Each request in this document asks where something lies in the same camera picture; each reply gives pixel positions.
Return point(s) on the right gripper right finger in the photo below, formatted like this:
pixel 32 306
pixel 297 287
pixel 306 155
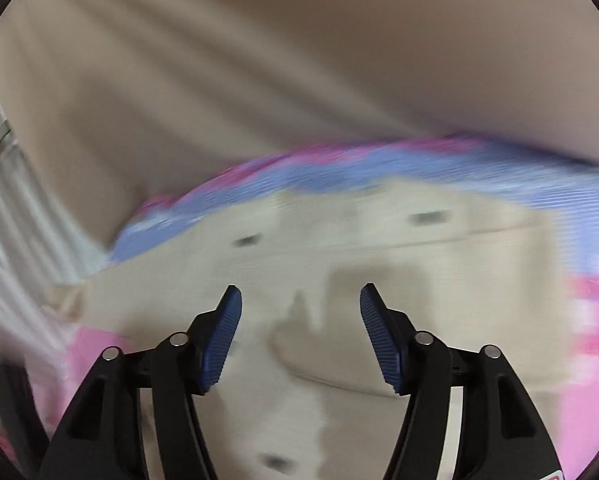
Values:
pixel 502 435

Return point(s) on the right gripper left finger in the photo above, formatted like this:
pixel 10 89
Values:
pixel 100 434

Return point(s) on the beige knitted sweater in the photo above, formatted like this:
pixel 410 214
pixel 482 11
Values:
pixel 301 395

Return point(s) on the white satin curtain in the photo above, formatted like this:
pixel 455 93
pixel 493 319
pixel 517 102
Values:
pixel 41 246

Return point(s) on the pink floral bed sheet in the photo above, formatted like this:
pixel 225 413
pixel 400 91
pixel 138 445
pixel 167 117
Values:
pixel 566 188

